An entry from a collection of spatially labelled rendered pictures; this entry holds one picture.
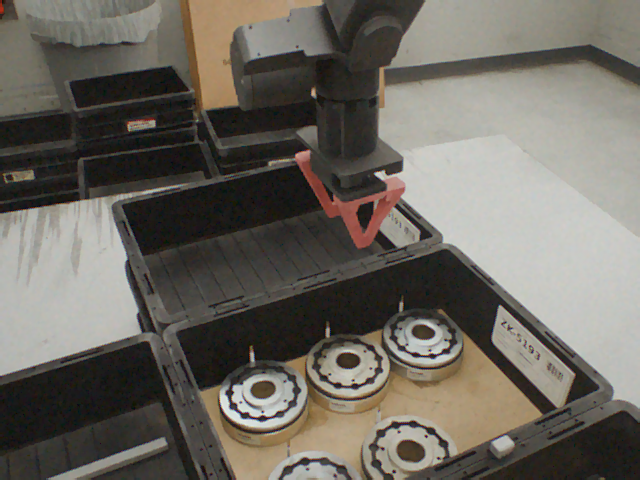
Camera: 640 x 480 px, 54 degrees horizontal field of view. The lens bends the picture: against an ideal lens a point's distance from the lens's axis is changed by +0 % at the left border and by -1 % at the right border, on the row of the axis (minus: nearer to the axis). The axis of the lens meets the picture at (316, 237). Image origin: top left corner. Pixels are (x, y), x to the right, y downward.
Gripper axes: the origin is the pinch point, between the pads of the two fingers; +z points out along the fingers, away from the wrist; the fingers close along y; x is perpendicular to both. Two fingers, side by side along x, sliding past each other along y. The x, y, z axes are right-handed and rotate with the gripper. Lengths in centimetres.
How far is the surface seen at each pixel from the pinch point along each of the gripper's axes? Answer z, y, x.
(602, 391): 14.0, 20.8, 18.0
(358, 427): 23.2, 7.1, -2.6
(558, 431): 13.8, 22.6, 10.4
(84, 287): 35, -50, -27
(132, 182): 68, -142, -5
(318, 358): 20.3, -2.2, -3.1
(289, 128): 59, -136, 49
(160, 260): 22.8, -34.5, -15.0
